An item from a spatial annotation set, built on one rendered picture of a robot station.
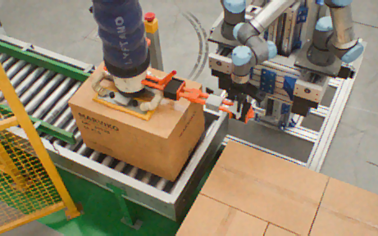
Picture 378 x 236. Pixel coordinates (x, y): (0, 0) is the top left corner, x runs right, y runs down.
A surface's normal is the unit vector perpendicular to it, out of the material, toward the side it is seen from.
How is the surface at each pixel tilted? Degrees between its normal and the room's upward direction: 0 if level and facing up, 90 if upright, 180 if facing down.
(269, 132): 0
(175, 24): 0
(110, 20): 76
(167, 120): 0
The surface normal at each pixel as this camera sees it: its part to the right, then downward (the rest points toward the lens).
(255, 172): -0.06, -0.64
